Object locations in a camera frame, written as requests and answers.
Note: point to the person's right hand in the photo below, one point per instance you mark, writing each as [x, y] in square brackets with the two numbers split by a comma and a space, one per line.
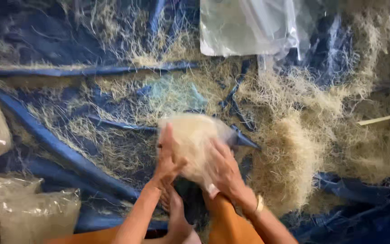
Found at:
[224, 172]

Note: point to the person's left hand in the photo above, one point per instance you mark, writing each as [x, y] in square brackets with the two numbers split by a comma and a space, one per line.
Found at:
[165, 163]

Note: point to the person's right fingers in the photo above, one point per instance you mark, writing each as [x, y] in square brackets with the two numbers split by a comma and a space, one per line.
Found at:
[217, 155]

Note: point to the clear bag of dried fibre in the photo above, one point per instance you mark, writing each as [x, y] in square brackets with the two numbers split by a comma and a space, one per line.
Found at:
[192, 149]

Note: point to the gold wristwatch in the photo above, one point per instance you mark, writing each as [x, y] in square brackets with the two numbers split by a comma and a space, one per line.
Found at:
[259, 204]

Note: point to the person's orange trousers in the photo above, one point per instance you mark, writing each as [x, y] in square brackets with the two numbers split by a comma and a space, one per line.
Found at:
[229, 223]

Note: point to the person's bare foot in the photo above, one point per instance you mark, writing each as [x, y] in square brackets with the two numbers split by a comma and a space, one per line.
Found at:
[178, 217]

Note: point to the heap of loose dried fibre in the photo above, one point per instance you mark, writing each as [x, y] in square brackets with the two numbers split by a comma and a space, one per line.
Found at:
[303, 142]

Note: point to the stack of empty clear bags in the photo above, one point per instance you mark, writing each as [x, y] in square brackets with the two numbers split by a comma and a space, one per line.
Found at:
[249, 27]

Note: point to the blue plastic tarpaulin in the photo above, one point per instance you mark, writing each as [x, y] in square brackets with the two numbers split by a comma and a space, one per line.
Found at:
[66, 152]

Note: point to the heap of filled clear bags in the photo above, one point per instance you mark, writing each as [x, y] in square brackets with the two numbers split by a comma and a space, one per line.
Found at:
[15, 189]

